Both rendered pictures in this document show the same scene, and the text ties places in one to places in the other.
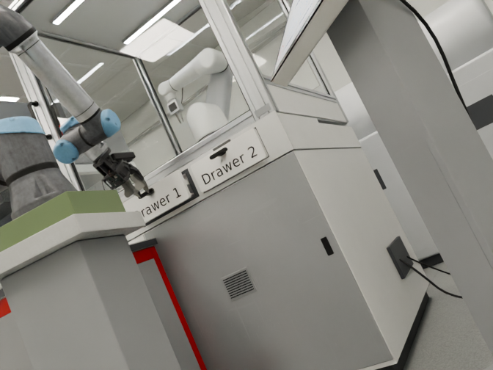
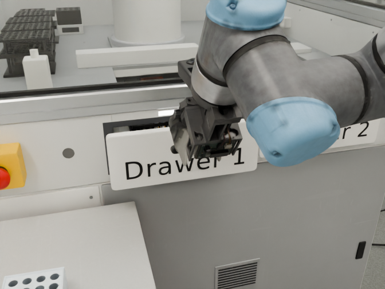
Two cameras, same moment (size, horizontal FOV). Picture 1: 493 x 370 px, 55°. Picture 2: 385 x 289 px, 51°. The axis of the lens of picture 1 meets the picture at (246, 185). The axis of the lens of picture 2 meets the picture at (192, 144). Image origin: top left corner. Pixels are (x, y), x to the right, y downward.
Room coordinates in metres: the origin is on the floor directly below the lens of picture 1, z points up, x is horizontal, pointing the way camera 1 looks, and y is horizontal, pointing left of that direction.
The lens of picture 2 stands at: (1.20, 0.76, 1.23)
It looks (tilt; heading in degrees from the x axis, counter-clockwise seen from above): 27 degrees down; 319
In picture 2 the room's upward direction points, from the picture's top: straight up
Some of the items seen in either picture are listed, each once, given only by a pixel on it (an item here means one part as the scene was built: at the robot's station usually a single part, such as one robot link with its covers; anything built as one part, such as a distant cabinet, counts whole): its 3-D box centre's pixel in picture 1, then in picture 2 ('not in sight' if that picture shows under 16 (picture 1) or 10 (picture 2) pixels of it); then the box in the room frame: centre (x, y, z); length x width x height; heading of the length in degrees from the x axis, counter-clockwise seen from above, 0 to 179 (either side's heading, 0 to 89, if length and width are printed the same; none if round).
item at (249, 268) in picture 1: (276, 277); (163, 200); (2.16, 0.05, 0.40); 1.03 x 0.95 x 0.80; 64
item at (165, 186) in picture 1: (155, 200); (185, 153); (1.71, 0.33, 0.87); 0.29 x 0.02 x 0.11; 64
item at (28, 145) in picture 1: (18, 148); not in sight; (1.02, 0.44, 0.99); 0.13 x 0.12 x 0.14; 74
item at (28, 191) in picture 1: (41, 193); not in sight; (1.03, 0.43, 0.87); 0.15 x 0.15 x 0.10
